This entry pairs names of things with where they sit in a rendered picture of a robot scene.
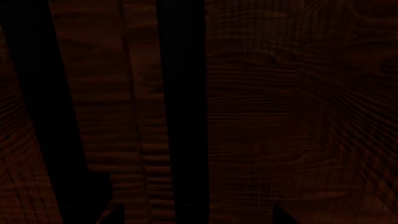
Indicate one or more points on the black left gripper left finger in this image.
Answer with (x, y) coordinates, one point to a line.
(115, 216)

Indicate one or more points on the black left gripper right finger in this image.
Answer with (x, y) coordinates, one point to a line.
(281, 217)

